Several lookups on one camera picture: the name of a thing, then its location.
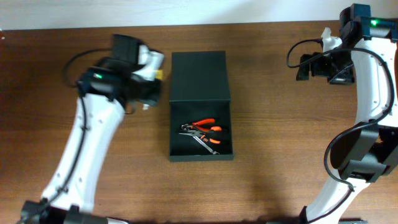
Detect black open box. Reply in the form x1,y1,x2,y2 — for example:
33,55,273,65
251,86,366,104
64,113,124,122
169,51,234,162

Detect yellow black stubby screwdriver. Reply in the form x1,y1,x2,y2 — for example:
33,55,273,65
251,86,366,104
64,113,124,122
141,70,164,110

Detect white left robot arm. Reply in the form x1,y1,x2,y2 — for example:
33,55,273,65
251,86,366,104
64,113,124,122
19,34,165,223

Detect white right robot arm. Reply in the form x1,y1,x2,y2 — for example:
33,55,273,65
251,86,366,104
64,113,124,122
296,4,397,223

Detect red handled cutting pliers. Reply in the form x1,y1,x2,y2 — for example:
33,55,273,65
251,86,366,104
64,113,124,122
181,118,221,132

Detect silver ring wrench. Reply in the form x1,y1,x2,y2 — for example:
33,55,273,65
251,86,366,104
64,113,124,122
192,136,219,155

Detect orange black long-nose pliers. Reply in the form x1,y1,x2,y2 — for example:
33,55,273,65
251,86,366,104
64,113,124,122
180,125,222,144

